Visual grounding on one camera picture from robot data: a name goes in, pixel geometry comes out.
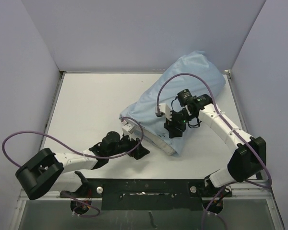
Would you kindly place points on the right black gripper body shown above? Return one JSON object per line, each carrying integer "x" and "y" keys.
{"x": 178, "y": 121}

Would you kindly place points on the white pillow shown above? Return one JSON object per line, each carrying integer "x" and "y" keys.
{"x": 159, "y": 143}

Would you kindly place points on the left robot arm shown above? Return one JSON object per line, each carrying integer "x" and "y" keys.
{"x": 48, "y": 171}

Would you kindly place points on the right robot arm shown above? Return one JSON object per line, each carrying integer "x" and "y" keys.
{"x": 248, "y": 153}

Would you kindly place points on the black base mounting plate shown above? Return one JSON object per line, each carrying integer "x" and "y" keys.
{"x": 148, "y": 194}

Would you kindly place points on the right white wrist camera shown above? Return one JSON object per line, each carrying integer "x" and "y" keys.
{"x": 163, "y": 110}

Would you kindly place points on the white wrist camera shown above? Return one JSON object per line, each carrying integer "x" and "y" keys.
{"x": 128, "y": 130}
{"x": 163, "y": 110}

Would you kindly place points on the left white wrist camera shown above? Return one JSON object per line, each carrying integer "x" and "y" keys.
{"x": 128, "y": 130}

